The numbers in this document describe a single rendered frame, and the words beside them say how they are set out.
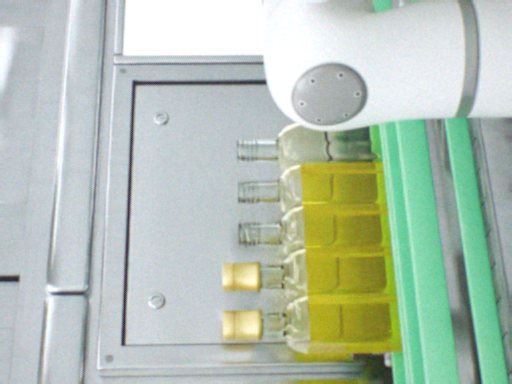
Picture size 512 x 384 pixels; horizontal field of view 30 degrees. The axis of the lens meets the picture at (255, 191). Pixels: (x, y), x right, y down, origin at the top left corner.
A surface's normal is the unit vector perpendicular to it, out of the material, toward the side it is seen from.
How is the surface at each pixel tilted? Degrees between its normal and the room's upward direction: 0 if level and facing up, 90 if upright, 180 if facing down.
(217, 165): 90
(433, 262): 90
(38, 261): 90
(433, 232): 90
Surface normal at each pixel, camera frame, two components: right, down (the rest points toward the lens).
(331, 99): 0.10, 0.66
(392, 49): 0.18, 0.02
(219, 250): 0.04, -0.49
